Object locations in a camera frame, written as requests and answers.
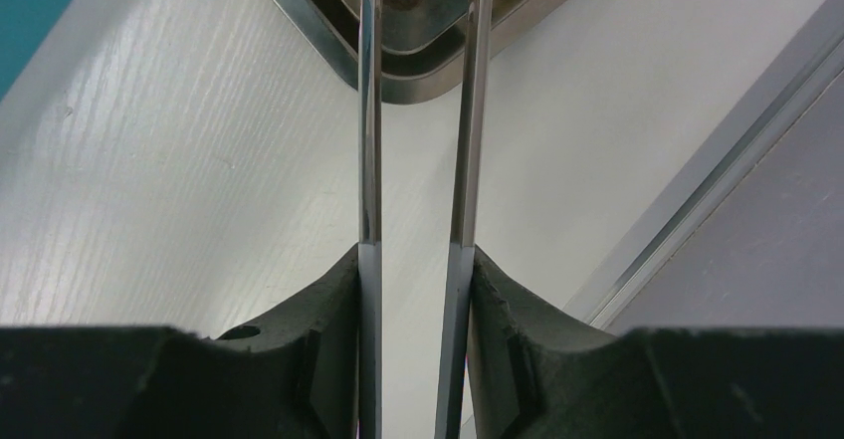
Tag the steel tray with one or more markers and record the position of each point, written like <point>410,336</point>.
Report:
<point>422,46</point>

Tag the teal chocolate box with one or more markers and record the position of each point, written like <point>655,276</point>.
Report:
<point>25,25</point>

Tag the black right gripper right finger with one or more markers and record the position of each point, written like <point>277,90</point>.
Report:
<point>536,372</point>

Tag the steel serving tongs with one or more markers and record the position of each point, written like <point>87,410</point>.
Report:
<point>462,246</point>

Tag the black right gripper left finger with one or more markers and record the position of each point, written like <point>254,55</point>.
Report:
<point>290,372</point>

